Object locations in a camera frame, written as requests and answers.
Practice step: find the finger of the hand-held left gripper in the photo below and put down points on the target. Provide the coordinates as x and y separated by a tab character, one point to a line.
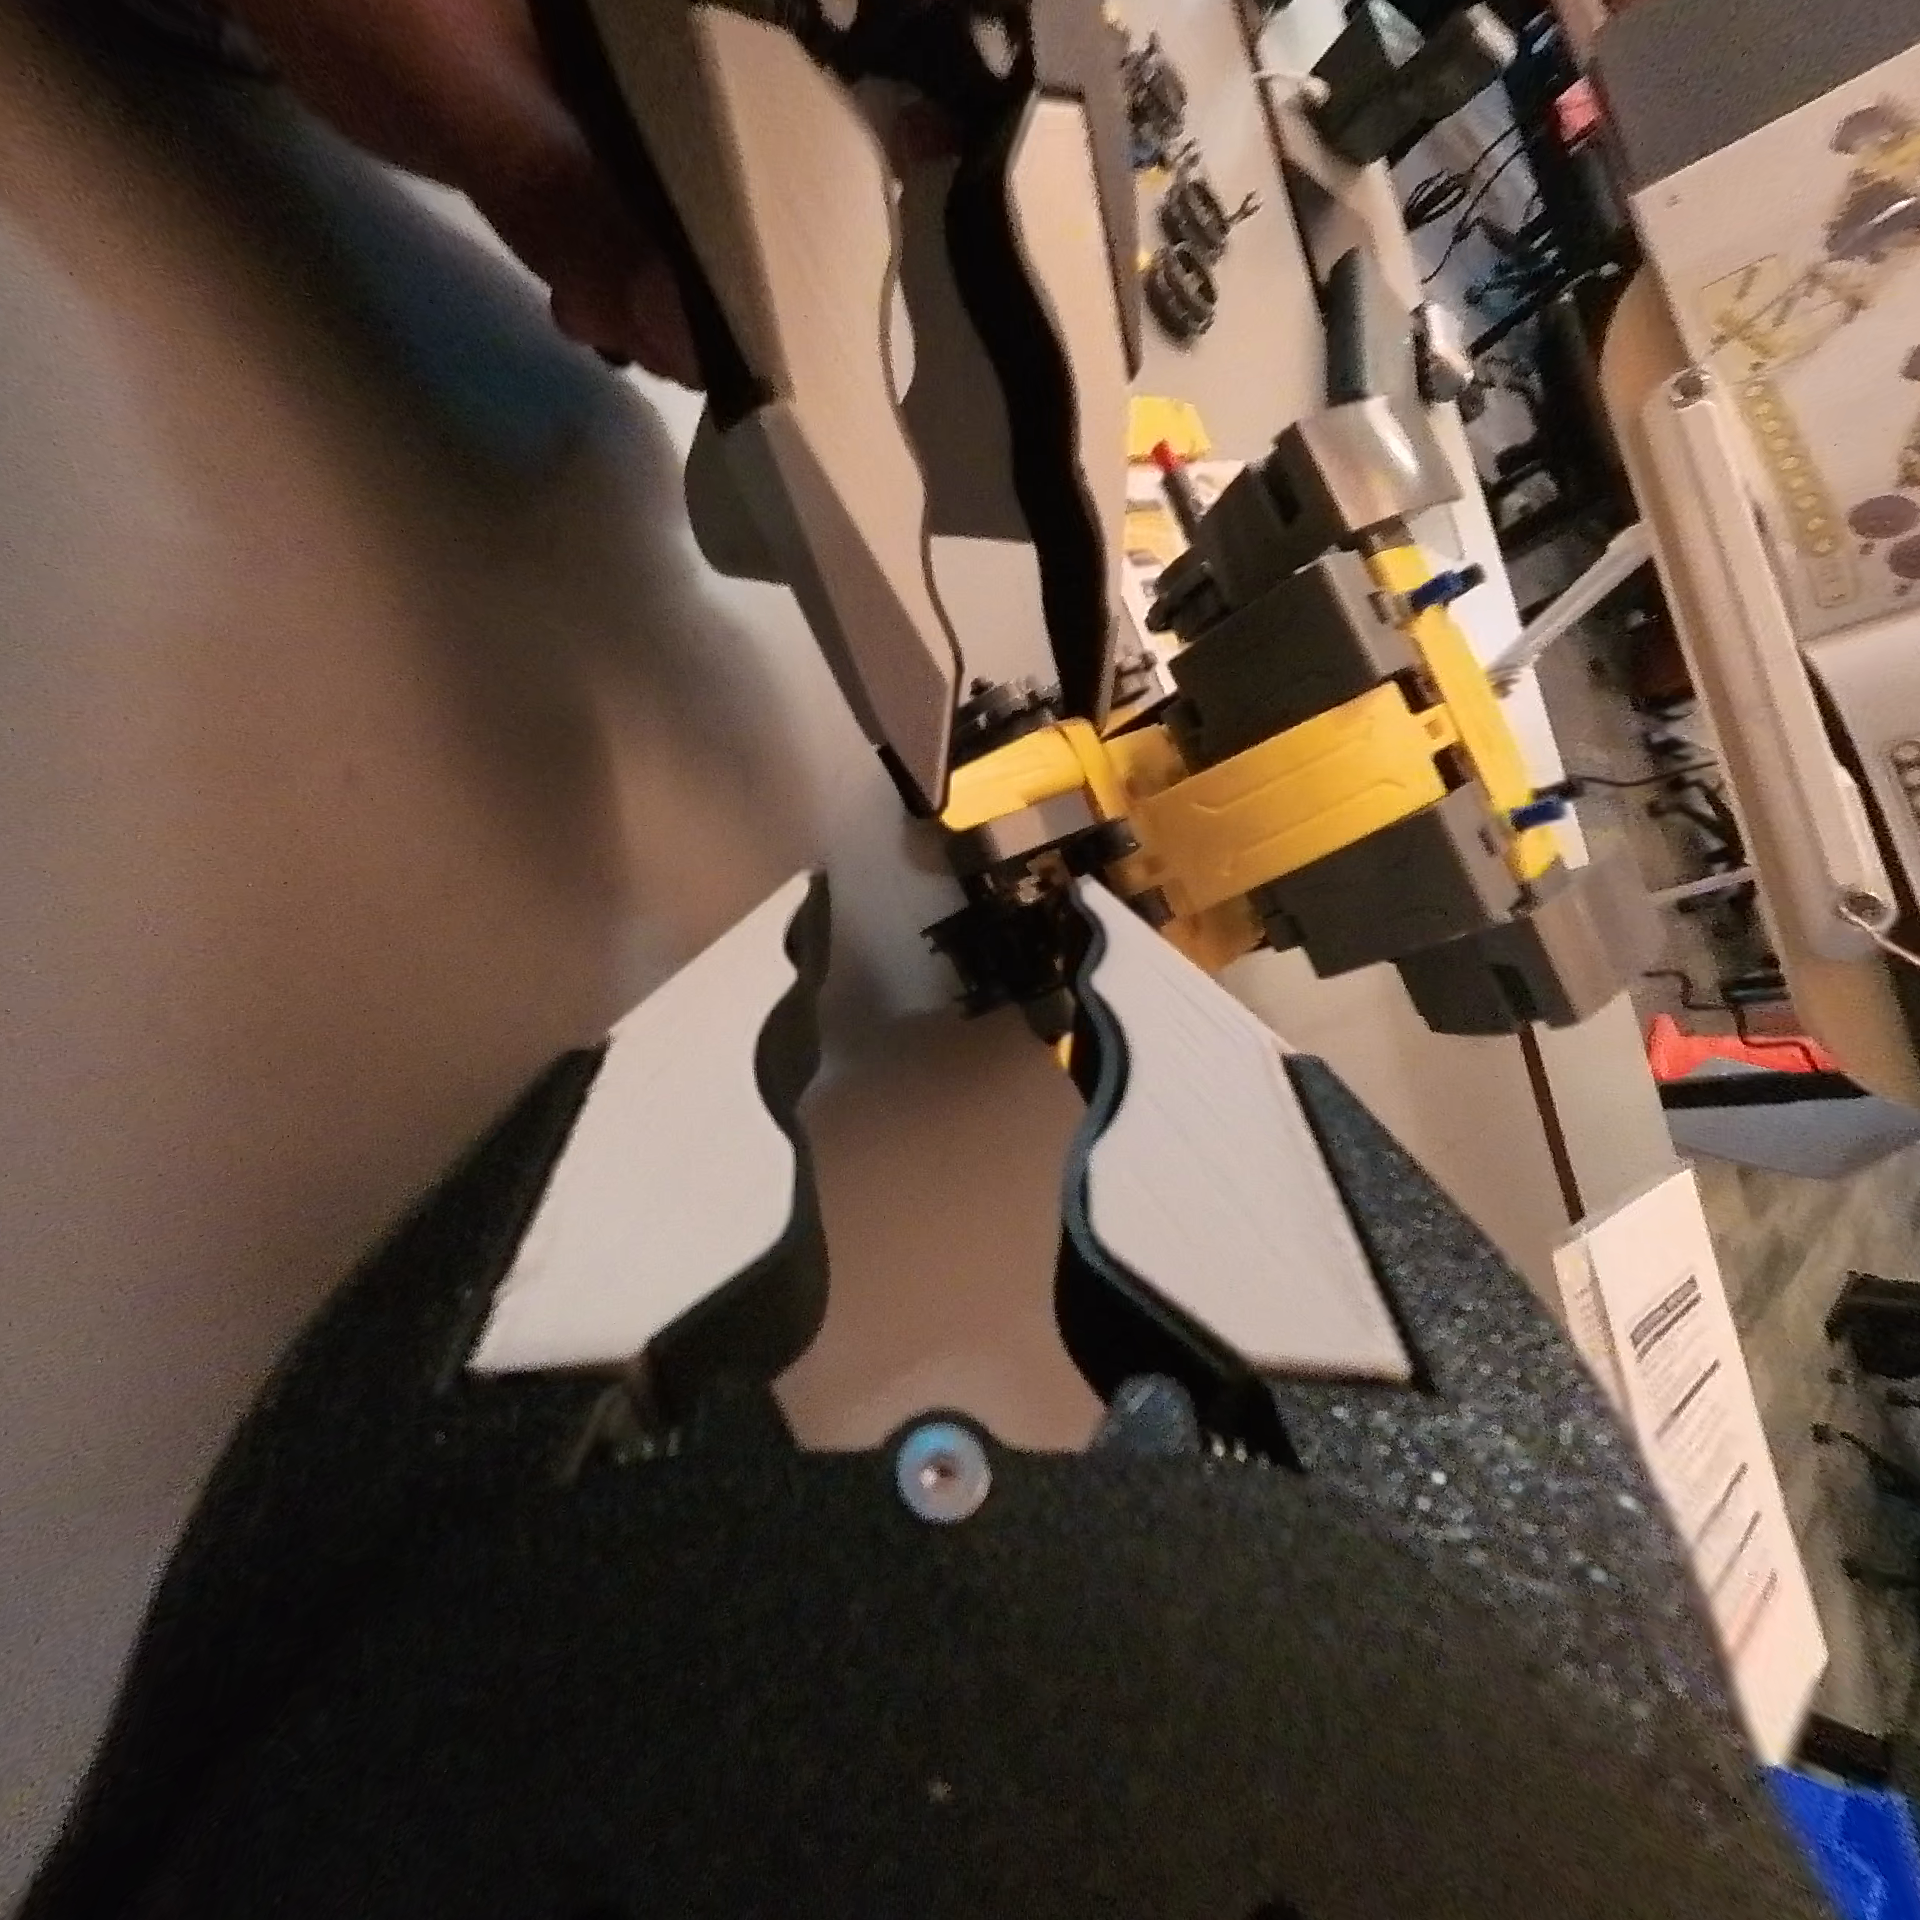
809	376
1088	283

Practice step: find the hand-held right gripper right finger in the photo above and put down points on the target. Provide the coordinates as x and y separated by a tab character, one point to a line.
1214	1184

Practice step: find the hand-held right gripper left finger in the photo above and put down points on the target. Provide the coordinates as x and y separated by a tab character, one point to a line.
645	1184

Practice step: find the yellow grey brick toy vehicle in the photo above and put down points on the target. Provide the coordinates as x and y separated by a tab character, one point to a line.
1320	780

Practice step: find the person's left hand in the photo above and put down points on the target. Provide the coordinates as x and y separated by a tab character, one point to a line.
524	135

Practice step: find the black rubber toy tyre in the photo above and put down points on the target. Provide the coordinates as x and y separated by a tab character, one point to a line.
1177	283
1189	214

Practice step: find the black flat device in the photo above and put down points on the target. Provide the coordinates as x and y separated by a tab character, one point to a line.
1440	75

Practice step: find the orange red object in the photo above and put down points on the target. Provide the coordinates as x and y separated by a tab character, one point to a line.
1725	1049

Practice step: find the printed white paper sheet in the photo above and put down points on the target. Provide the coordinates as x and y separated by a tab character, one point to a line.
1694	1424

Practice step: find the dark grey partition board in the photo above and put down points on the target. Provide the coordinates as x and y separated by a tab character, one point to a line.
1725	75

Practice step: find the toy instruction booklet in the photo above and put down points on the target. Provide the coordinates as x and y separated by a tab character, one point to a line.
1800	299

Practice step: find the white book stand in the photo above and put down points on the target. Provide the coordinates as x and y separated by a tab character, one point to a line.
1725	630

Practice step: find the blue plastic bin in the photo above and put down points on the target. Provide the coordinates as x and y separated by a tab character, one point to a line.
1853	1860

